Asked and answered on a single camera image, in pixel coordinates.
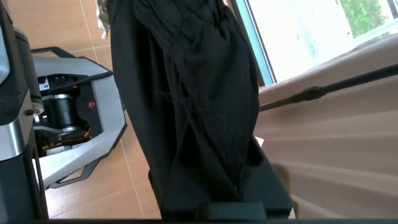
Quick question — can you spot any black clothes rack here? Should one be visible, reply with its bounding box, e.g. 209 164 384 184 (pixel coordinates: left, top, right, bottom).
259 63 398 112

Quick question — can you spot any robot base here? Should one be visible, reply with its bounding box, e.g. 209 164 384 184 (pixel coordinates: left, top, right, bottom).
0 0 127 224

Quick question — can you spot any beige curtain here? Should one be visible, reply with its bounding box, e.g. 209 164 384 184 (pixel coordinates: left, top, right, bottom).
254 34 398 218

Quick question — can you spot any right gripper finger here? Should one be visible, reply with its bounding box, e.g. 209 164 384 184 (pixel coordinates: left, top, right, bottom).
242 138 293 218

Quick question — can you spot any black garment with cream cord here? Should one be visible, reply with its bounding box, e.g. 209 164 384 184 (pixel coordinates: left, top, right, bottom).
96 0 261 218

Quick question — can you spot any window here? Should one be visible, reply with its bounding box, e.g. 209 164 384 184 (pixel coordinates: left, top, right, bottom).
229 0 398 87

